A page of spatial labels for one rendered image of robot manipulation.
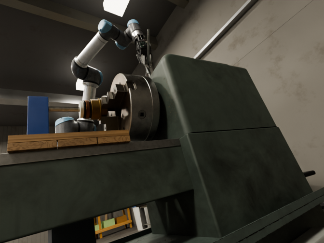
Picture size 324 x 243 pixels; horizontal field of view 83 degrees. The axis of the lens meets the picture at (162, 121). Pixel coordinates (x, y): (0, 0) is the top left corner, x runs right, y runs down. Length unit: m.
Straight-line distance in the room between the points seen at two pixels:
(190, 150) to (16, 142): 0.48
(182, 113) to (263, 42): 3.37
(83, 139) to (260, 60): 3.59
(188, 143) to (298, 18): 3.40
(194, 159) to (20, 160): 0.48
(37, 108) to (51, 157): 0.26
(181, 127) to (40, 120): 0.48
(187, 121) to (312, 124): 2.88
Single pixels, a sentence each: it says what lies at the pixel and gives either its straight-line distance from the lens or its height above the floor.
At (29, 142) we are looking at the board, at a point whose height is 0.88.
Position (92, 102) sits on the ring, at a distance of 0.78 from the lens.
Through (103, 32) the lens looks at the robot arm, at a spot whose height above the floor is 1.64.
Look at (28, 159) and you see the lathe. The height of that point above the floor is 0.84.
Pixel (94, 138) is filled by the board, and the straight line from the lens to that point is 0.56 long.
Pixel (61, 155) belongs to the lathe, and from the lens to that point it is 0.55.
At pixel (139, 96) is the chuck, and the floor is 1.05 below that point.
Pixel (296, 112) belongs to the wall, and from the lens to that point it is 3.50.
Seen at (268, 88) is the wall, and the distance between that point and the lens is 3.69.
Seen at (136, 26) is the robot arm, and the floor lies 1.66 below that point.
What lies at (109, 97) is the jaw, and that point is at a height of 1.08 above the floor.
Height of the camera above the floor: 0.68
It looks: 22 degrees up
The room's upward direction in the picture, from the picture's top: 15 degrees counter-clockwise
